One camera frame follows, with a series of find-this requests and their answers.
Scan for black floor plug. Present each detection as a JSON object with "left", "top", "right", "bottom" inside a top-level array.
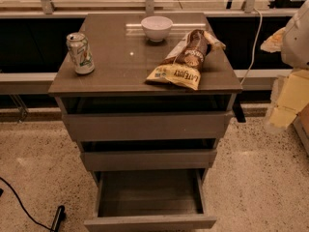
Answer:
[{"left": 50, "top": 205, "right": 66, "bottom": 232}]

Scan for white ceramic bowl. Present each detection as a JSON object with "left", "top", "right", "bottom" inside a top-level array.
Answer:
[{"left": 141, "top": 15, "right": 173, "bottom": 42}]

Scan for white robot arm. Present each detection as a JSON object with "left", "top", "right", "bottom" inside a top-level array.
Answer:
[{"left": 261, "top": 0, "right": 309, "bottom": 131}]

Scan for grey bottom drawer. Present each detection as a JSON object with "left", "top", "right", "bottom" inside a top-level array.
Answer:
[{"left": 83, "top": 169, "right": 217, "bottom": 232}]

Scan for brown yellow chip bag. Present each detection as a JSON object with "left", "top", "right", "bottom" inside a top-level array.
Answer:
[{"left": 146, "top": 29, "right": 226, "bottom": 90}]

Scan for grey middle drawer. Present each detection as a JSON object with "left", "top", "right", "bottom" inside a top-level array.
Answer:
[{"left": 81, "top": 149, "right": 216, "bottom": 171}]

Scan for grey drawer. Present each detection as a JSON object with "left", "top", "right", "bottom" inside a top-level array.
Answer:
[
  {"left": 63, "top": 112, "right": 233, "bottom": 141},
  {"left": 81, "top": 149, "right": 216, "bottom": 171},
  {"left": 83, "top": 169, "right": 217, "bottom": 232}
]

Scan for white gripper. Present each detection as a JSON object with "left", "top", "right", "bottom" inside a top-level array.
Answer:
[{"left": 261, "top": 28, "right": 309, "bottom": 131}]

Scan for grey top drawer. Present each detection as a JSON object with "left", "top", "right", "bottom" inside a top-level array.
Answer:
[{"left": 63, "top": 112, "right": 233, "bottom": 141}]

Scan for green white soda can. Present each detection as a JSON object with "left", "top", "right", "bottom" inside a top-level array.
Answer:
[{"left": 67, "top": 32, "right": 95, "bottom": 74}]

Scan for white cable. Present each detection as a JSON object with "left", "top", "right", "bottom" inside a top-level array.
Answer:
[{"left": 239, "top": 7, "right": 264, "bottom": 85}]

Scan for black floor cable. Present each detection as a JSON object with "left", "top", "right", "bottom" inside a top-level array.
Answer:
[{"left": 0, "top": 176, "right": 54, "bottom": 232}]

